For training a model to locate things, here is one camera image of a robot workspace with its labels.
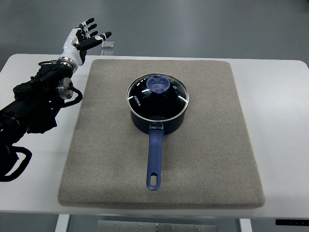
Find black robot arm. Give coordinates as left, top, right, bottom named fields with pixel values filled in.
left=0, top=58, right=83, bottom=182

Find white table leg right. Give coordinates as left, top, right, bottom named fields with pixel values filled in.
left=239, top=218, right=253, bottom=232

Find white table leg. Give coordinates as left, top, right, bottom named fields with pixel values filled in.
left=55, top=214, right=70, bottom=232
left=239, top=218, right=253, bottom=232

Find beige felt mat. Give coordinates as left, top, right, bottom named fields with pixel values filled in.
left=57, top=58, right=266, bottom=210

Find clear floor marker lower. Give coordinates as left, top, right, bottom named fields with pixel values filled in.
left=101, top=50, right=114, bottom=56

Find glass pot lid blue knob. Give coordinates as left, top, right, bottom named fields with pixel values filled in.
left=126, top=73, right=189, bottom=121

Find white table leg left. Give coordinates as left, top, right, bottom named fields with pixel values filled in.
left=55, top=214, right=70, bottom=232

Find black table control panel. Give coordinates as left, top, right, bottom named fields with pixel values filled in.
left=275, top=219, right=309, bottom=226

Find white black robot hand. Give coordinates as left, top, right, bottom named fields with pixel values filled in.
left=56, top=18, right=112, bottom=72

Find grey metal plate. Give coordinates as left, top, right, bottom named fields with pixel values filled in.
left=97, top=220, right=218, bottom=232

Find dark blue saucepan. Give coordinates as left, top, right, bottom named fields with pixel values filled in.
left=130, top=110, right=186, bottom=190

